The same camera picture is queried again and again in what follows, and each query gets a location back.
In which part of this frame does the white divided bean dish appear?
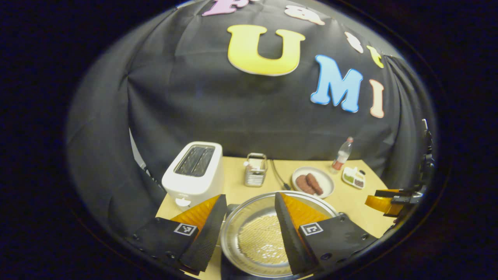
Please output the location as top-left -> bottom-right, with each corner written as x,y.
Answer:
342,166 -> 366,190

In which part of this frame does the white round plate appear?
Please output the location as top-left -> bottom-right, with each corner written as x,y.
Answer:
291,166 -> 335,199

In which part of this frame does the wire mesh basket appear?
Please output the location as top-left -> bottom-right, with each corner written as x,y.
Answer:
244,153 -> 268,187

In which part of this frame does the dark metal stand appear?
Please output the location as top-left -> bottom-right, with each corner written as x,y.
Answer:
420,119 -> 435,185

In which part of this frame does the pile of yellow soybeans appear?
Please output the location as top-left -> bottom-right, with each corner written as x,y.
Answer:
237,215 -> 292,266

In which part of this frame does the white toaster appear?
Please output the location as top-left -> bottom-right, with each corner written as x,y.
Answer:
161,141 -> 224,208

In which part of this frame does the stainless steel pot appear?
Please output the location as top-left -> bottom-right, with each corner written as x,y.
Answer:
220,191 -> 343,278

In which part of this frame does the black power cable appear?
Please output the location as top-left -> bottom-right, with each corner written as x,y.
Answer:
270,159 -> 290,191

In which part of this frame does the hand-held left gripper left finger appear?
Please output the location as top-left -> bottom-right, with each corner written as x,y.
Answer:
132,194 -> 228,275

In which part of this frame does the clear water bottle red label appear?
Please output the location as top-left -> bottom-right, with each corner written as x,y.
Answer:
331,136 -> 354,173

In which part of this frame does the black backdrop cloth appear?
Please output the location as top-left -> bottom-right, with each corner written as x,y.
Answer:
64,0 -> 436,242

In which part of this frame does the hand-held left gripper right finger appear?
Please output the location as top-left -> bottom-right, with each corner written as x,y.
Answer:
274,191 -> 378,276

